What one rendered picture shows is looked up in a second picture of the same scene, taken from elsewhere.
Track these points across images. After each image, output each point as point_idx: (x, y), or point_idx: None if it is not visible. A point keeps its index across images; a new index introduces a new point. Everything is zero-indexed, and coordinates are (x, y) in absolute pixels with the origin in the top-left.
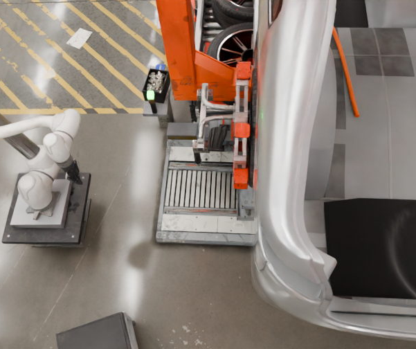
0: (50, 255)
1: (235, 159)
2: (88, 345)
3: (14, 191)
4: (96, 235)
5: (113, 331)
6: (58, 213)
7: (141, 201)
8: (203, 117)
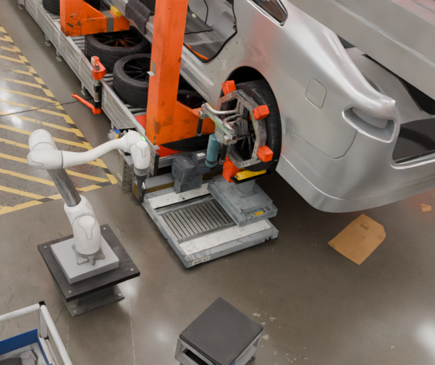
0: (97, 316)
1: (260, 137)
2: (213, 327)
3: (46, 258)
4: (129, 284)
5: (225, 310)
6: (109, 254)
7: (149, 248)
8: (220, 121)
